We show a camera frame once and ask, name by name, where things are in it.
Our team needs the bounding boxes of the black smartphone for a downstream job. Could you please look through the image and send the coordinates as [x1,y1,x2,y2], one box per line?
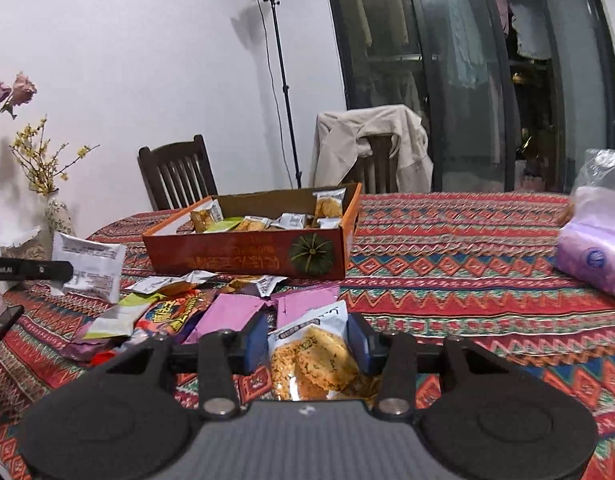
[0,305,26,354]

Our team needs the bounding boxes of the black-framed sliding glass door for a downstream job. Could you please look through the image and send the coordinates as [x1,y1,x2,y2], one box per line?
[322,0,615,194]

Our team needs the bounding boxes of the pink dried flowers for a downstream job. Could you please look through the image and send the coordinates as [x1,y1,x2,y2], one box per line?
[0,72,38,181]

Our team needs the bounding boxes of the yellow flower sprigs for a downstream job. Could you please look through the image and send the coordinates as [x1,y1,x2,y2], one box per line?
[10,116,101,197]

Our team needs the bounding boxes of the yellow cracker packet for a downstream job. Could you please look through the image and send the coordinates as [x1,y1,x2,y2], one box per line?
[267,300,384,403]

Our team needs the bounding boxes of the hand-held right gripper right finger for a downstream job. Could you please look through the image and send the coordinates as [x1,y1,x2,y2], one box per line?
[347,312,511,418]

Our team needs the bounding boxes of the beige jacket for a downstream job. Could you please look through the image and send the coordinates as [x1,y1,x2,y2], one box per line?
[311,105,434,194]

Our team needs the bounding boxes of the red patterned tablecloth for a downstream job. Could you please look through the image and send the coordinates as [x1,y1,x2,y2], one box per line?
[0,191,615,480]

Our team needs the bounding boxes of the pale blue hanging garment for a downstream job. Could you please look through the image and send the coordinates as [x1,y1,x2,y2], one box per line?
[446,0,489,89]

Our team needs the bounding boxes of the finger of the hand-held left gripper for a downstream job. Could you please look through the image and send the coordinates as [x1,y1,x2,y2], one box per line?
[21,260,74,282]

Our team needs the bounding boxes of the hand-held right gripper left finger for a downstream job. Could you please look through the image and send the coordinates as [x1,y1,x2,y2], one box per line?
[102,312,270,420]

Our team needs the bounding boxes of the slim floral patterned vase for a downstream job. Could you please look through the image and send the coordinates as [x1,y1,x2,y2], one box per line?
[44,195,76,242]

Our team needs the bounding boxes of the white hanging garment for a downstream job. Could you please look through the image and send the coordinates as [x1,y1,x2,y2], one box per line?
[507,2,554,61]

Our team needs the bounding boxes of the clear plastic bag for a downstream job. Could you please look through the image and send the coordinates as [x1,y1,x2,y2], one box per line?
[557,147,615,226]

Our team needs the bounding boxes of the dark wooden chair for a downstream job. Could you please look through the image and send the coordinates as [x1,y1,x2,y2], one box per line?
[137,134,219,212]

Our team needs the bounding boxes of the jacket-draped wooden chair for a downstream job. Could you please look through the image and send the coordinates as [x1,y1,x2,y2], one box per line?
[357,132,401,194]

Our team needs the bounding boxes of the purple tissue pack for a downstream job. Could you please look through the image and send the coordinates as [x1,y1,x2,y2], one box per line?
[555,187,615,304]

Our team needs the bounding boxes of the orange cardboard box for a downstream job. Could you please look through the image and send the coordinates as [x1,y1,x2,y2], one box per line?
[142,182,363,279]

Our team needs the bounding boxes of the pile of snack packets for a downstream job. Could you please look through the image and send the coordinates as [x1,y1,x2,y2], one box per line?
[70,187,349,363]

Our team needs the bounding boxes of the white foil packet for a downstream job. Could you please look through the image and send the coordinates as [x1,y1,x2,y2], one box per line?
[51,232,127,305]

